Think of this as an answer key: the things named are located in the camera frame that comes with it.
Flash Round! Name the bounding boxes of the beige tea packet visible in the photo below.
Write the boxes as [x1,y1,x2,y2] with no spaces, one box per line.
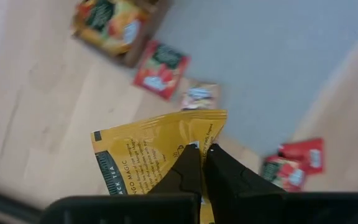
[180,81,221,112]

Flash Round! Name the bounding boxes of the orange tea packet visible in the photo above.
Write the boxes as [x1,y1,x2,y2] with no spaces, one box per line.
[72,0,151,57]

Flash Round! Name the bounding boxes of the red tea packet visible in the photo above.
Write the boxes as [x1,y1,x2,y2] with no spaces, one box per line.
[260,154,306,193]
[277,138,326,175]
[132,39,191,101]

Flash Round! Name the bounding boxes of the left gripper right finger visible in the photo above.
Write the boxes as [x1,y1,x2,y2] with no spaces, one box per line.
[202,142,288,200]

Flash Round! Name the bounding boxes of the grey mesh mat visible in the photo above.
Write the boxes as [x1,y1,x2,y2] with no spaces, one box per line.
[152,0,358,158]

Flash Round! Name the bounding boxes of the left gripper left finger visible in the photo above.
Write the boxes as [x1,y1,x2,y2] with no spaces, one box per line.
[147,143,203,196]

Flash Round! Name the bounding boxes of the wooden three-compartment tray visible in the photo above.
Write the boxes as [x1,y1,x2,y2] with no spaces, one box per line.
[71,0,174,68]

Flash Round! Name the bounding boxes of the yellow tea packet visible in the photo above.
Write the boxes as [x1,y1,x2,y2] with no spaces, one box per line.
[90,108,229,224]

